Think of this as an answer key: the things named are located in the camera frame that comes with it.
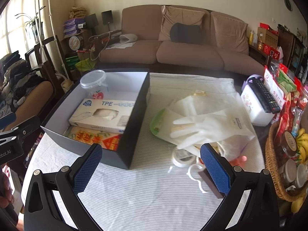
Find white plastic scissors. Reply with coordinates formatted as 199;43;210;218
186;157;210;194

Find brown sofa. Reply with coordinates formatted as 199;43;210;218
99;5;264;76

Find black storage box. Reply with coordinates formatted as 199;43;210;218
41;69;150;170

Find clear plastic tub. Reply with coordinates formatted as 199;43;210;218
80;70;109;100

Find white tissue box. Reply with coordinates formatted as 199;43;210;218
241;74;274;127

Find bananas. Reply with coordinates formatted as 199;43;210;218
295;128;308;163

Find black remote control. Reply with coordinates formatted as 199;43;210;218
249;78;280;114

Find white tape roll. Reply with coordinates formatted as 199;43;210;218
171;148;196;168

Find red snack bags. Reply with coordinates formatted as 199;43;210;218
264;61;307;138

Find green plastic plate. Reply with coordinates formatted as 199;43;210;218
150;109;177;144

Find TPE glove box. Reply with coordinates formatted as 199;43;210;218
69;99;135;134

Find wooden chair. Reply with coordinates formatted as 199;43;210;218
24;35;66;99

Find white rubber glove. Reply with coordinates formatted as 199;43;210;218
170;107;255;152

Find black lumbar cushion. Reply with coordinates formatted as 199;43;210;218
170;23;202;45

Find striped white tablecloth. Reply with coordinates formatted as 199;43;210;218
21;72;255;230

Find colourful flat package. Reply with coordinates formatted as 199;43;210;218
64;126;122;151

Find clear plastic bag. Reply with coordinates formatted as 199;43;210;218
166;93;249;161

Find wicker basket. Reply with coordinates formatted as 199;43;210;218
265;122;307;202

